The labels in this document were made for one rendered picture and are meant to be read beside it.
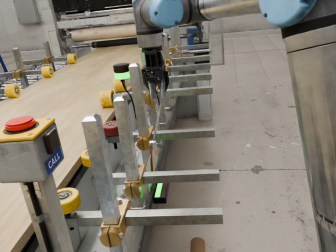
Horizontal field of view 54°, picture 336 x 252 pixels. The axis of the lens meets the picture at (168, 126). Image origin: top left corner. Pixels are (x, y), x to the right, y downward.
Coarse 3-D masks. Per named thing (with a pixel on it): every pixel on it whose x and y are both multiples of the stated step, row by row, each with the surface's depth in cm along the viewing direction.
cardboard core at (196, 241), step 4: (192, 240) 186; (196, 240) 184; (200, 240) 185; (192, 244) 183; (196, 244) 181; (200, 244) 182; (204, 244) 186; (192, 248) 180; (196, 248) 178; (200, 248) 179; (204, 248) 183
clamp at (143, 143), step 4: (148, 128) 134; (152, 128) 135; (140, 136) 128; (144, 136) 127; (148, 136) 127; (140, 140) 126; (144, 140) 125; (148, 140) 127; (136, 144) 127; (140, 144) 126; (144, 144) 126; (148, 144) 126; (140, 148) 127; (144, 148) 127
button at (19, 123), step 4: (20, 116) 48; (24, 116) 47; (28, 116) 47; (8, 120) 46; (12, 120) 46; (16, 120) 46; (20, 120) 46; (24, 120) 46; (28, 120) 46; (32, 120) 46; (8, 124) 45; (12, 124) 45; (16, 124) 45; (20, 124) 45; (24, 124) 45; (28, 124) 45; (32, 124) 46; (8, 128) 45; (12, 128) 44; (16, 128) 44; (20, 128) 45; (24, 128) 45
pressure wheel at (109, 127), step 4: (104, 124) 134; (108, 124) 134; (112, 124) 133; (116, 124) 132; (104, 128) 131; (108, 128) 130; (112, 128) 130; (116, 128) 131; (104, 132) 132; (108, 132) 131; (112, 132) 131; (116, 132) 131; (116, 144) 137; (116, 148) 137
